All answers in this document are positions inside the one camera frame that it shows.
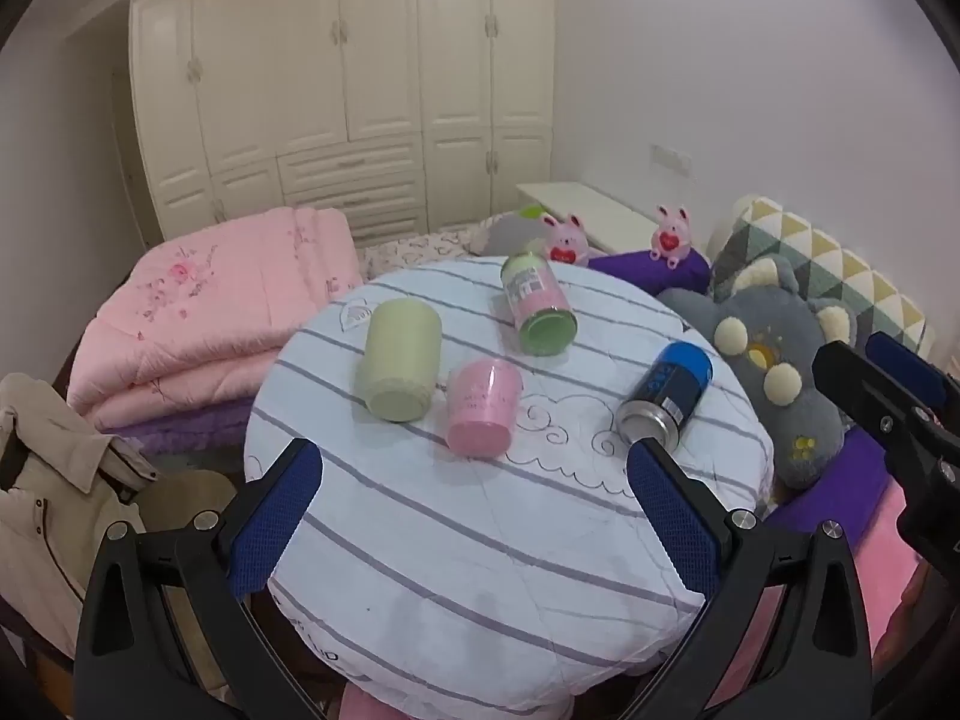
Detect cream wardrobe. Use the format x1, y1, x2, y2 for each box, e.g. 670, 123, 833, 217
127, 0, 557, 248

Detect pink folded quilt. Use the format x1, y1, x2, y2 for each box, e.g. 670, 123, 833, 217
66, 206, 368, 436

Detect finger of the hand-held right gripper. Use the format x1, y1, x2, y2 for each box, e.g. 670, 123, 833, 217
812, 341, 936, 467
865, 331, 960, 430

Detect grey cushion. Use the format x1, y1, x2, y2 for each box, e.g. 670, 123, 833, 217
469, 204, 556, 260

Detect triangle patterned pillow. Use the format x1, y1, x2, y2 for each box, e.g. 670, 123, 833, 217
709, 195, 935, 376

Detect white bedside cabinet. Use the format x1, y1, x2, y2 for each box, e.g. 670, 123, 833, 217
516, 181, 680, 256

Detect pink plastic cup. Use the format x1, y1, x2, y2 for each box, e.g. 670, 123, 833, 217
446, 358, 522, 458

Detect pink bunny plush toy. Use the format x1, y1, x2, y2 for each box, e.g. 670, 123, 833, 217
540, 214, 593, 267
649, 204, 695, 271

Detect pale green cup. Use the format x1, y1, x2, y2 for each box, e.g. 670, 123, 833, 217
354, 298, 443, 422

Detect white striped table cloth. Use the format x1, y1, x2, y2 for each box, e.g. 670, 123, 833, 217
244, 255, 777, 713

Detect blue and black spray can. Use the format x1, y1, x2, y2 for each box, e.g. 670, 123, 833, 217
616, 341, 713, 447

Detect grey bear plush toy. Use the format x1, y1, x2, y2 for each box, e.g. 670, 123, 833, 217
660, 255, 860, 492

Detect green labelled bottle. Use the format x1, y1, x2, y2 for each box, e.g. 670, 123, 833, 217
501, 251, 580, 356

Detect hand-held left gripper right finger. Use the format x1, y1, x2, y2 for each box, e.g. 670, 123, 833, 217
622, 439, 875, 720

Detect pink blanket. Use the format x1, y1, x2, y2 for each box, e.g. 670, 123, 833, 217
705, 495, 931, 713

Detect purple cushion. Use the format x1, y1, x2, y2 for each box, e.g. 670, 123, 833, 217
587, 246, 712, 297

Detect beige jacket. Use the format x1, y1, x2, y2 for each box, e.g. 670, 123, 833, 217
0, 371, 162, 638

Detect purple fleece blanket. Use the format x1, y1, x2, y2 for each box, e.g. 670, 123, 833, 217
101, 394, 260, 458

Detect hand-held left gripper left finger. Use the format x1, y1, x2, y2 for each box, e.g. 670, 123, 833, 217
73, 436, 353, 720

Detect patterned bed sheet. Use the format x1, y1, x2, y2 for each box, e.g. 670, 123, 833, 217
360, 229, 488, 278

